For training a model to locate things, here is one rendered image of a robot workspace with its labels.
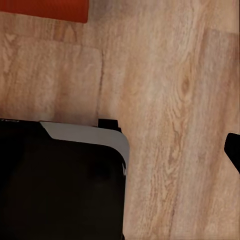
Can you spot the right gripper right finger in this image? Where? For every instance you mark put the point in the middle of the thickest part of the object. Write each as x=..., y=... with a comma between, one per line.
x=232, y=149

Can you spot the storage box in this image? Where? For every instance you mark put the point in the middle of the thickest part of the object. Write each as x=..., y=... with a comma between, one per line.
x=65, y=10

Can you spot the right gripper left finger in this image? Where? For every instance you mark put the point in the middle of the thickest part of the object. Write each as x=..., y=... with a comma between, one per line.
x=12, y=149

